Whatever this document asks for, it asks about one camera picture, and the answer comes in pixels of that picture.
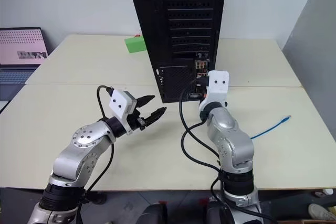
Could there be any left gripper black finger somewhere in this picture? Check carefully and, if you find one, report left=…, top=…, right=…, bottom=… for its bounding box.
left=144, top=106, right=168, bottom=127
left=135, top=94, right=156, bottom=110

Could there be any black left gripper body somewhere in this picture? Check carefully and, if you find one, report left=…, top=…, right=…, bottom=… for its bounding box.
left=127, top=102, right=148, bottom=132

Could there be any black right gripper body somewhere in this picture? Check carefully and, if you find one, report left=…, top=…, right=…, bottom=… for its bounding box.
left=195, top=76, right=211, bottom=97

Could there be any black computer tower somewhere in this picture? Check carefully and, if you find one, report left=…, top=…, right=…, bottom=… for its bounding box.
left=125, top=0, right=228, bottom=104

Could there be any green box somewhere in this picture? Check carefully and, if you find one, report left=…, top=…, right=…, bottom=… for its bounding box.
left=124, top=36, right=147, bottom=55

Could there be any open laptop with pink screen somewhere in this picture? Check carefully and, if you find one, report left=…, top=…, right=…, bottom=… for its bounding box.
left=0, top=27, right=50, bottom=102

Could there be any light-coloured shoe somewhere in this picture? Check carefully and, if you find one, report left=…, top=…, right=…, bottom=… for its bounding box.
left=308, top=203, right=336, bottom=221

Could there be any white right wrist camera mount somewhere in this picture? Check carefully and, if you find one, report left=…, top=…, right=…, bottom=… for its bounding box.
left=198, top=70, right=230, bottom=112

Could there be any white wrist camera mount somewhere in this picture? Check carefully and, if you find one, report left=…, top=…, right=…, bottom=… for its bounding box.
left=109, top=89, right=138, bottom=136
left=198, top=70, right=230, bottom=112

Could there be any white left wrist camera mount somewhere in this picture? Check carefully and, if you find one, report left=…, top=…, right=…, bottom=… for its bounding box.
left=109, top=89, right=138, bottom=136

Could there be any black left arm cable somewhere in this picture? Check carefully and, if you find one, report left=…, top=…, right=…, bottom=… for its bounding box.
left=77, top=84, right=116, bottom=224

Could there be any blue ethernet cable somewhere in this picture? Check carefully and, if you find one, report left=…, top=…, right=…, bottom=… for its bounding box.
left=249, top=115, right=292, bottom=140

